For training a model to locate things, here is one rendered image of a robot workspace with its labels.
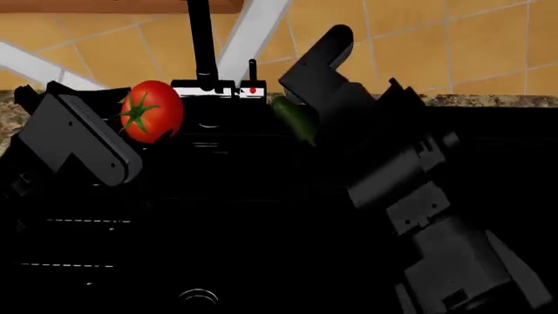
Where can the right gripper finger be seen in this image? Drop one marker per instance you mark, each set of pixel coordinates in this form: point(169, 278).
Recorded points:
point(403, 93)
point(320, 68)

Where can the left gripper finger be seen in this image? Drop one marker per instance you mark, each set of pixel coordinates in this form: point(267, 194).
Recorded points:
point(78, 137)
point(27, 95)

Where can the black kitchen sink basin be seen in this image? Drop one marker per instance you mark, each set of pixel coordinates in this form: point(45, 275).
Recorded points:
point(244, 202)

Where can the round sink drain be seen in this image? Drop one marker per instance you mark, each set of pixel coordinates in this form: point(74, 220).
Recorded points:
point(198, 297)

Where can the dark green cucumber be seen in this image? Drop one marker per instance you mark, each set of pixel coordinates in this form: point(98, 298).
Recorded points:
point(293, 114)

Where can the red tomato with green stem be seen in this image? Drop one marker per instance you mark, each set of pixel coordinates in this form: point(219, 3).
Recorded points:
point(157, 114)

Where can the black kitchen faucet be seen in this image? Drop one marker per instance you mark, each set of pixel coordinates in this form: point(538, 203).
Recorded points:
point(202, 45)

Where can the brown wooden wall cabinet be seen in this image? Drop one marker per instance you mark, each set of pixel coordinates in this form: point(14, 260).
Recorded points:
point(117, 6)

